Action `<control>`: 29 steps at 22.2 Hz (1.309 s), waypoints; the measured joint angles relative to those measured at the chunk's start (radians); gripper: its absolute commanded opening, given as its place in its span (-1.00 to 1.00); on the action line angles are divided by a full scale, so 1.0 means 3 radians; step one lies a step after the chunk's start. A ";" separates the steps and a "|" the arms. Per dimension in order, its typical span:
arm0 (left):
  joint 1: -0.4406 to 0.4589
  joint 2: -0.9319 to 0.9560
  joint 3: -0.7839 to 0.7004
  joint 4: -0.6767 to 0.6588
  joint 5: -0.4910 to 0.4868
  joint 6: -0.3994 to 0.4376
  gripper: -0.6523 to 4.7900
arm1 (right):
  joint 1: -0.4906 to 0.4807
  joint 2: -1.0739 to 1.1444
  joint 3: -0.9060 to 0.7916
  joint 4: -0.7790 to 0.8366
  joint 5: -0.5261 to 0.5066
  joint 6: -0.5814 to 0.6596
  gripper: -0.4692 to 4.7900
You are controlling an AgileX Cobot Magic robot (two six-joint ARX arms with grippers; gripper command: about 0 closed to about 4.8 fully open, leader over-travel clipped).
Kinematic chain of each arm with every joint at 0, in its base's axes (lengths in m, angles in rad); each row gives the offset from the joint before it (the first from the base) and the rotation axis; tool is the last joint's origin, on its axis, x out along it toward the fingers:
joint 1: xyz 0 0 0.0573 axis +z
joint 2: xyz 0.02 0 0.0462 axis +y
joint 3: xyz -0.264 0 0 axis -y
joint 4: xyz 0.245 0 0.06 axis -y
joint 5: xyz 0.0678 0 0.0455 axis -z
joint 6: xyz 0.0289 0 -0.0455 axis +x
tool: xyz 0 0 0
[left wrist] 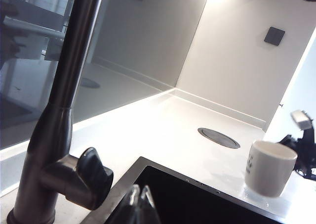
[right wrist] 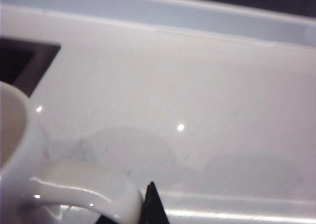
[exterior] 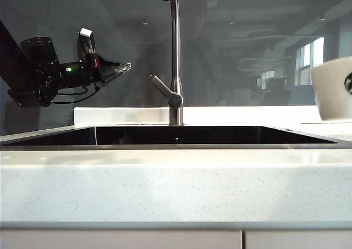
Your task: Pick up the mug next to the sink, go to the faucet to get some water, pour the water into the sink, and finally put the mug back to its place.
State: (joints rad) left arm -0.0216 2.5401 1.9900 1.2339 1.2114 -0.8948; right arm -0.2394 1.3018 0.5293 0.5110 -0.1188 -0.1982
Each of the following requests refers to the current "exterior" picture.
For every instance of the narrow white cabinet door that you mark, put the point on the narrow white cabinet door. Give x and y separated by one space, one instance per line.
298 240

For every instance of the dark stainless steel sink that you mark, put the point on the dark stainless steel sink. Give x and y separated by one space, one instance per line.
192 135

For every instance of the wide white cabinet door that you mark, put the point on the wide white cabinet door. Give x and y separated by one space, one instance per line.
121 240

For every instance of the white Starbucks logo mug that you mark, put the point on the white Starbucks logo mug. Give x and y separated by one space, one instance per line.
330 95

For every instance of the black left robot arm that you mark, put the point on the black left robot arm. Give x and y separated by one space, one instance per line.
35 56

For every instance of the white-capped left wrist camera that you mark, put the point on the white-capped left wrist camera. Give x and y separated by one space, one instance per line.
89 44

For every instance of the stainless steel faucet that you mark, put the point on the stainless steel faucet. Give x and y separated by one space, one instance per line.
176 40

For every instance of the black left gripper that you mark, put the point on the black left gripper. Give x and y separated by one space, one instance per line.
92 73

